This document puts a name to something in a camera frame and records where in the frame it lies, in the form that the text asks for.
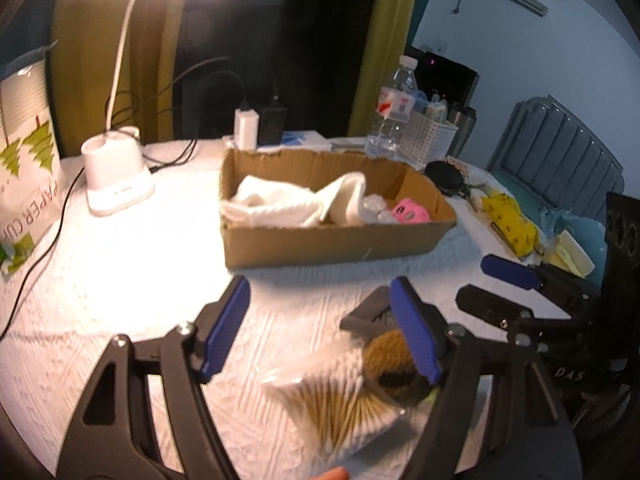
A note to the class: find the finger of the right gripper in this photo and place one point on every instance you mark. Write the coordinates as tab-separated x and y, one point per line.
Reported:
511	272
491	308

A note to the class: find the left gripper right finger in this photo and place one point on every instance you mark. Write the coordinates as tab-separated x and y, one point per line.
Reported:
449	357

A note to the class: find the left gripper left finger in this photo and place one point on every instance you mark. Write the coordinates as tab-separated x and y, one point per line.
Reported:
190	356

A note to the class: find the pink plush toy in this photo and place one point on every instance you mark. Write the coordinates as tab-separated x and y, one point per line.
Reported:
407	211

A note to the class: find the clear bubble wrap ball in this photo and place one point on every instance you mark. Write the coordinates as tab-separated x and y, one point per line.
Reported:
374	210

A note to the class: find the white cloth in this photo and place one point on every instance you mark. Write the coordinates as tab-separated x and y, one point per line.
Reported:
260	203

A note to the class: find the brown furry toy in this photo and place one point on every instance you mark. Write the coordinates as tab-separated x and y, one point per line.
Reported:
388	365

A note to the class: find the grey knit glove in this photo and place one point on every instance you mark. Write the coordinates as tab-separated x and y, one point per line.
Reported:
373	317

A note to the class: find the black round pouch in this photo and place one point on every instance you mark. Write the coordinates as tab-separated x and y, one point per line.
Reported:
446	178

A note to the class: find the cotton swab bag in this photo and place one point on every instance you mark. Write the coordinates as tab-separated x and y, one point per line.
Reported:
334	407

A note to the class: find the grey padded chair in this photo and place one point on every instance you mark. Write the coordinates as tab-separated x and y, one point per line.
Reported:
547	150

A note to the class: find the white plastic basket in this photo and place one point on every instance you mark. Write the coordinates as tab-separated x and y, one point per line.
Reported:
423	139

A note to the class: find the steel thermos cup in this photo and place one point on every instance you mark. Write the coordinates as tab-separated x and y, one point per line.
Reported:
464	118

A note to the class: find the brown cardboard box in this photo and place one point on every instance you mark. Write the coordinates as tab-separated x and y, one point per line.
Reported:
257	247

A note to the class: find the clear water bottle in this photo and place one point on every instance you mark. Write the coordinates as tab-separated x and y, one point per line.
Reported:
396	101

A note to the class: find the white power adapter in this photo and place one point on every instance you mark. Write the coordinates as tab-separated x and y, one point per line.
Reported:
246	123

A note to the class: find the blue white tissue pack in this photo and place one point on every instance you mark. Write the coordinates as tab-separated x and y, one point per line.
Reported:
306	140

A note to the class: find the black power adapter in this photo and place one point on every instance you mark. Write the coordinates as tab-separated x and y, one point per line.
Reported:
271	125

